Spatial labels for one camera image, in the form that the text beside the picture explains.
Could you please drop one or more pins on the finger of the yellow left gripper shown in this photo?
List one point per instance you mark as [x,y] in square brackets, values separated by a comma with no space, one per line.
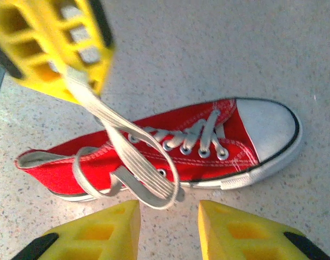
[106,65]
[51,88]

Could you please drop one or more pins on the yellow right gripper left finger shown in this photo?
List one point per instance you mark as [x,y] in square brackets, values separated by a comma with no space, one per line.
[73,243]

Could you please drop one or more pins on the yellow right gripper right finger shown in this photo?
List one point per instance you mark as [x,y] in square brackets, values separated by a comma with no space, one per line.
[216,230]

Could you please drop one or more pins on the red canvas sneaker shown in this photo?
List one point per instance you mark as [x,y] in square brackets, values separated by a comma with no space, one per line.
[73,173]

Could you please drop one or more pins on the white shoelace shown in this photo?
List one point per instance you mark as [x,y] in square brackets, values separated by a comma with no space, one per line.
[143,168]

